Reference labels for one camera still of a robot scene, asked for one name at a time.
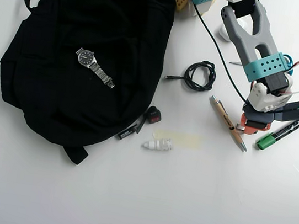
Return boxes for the dark blue white gripper body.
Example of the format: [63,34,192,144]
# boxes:
[241,72,299,135]

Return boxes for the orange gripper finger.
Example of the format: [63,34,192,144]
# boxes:
[238,115,273,138]

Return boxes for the small black rectangular stick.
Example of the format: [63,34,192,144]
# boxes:
[117,123,140,142]

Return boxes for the black fabric bag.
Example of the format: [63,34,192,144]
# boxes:
[0,0,179,176]

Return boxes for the tan ballpoint pen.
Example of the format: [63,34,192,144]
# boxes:
[203,95,254,153]

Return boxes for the black marker green cap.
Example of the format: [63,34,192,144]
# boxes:
[254,113,299,156]

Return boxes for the long beige tape strip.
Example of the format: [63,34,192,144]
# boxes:
[152,128,204,151]

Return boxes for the white earbuds case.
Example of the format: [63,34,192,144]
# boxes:
[217,13,253,45]

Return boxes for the small white dropper bottle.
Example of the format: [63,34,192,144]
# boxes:
[141,134,176,154]

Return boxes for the silver metal wristwatch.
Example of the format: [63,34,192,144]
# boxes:
[71,47,120,90]

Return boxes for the teal handled scissors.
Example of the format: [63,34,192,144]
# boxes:
[228,46,296,77]

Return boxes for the black coiled usb cable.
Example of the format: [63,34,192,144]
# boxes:
[163,55,219,94]

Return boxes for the black robot camera cable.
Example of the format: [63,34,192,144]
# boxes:
[181,1,261,104]

